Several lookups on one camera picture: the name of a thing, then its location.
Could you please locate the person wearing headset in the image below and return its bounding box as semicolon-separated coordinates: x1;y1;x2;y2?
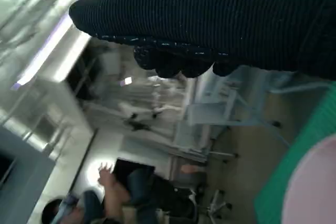
41;161;203;224

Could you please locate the grey headset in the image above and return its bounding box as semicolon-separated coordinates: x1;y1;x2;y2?
56;195;79;221

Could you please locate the grey mesh chair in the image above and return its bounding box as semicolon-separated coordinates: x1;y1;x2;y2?
183;66;292;154

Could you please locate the pink bowl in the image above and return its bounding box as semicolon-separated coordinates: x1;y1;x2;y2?
280;133;336;224

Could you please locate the headset person's hand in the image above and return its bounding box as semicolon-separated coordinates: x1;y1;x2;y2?
97;162;124;192

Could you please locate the dark window pane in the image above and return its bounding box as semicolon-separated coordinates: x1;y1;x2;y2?
0;153;16;183

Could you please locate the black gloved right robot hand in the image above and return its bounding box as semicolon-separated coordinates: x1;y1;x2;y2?
68;0;336;79

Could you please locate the black screen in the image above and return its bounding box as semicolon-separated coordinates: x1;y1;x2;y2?
112;157;155;190

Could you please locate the green cutting mat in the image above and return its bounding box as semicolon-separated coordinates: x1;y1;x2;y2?
253;81;336;224

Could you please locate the white shelf cabinet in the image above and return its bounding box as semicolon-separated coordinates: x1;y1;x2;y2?
62;37;124;104

